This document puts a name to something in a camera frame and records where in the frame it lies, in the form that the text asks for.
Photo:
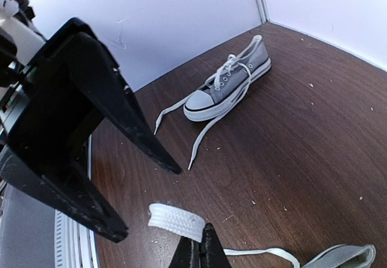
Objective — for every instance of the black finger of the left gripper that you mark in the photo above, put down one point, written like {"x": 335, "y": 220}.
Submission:
{"x": 64, "y": 186}

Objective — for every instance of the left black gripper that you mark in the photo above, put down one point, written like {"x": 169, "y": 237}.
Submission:
{"x": 75, "y": 52}

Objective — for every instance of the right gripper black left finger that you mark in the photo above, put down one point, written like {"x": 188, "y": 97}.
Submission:
{"x": 186, "y": 255}

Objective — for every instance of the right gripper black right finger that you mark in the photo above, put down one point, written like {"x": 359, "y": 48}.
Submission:
{"x": 212, "y": 254}

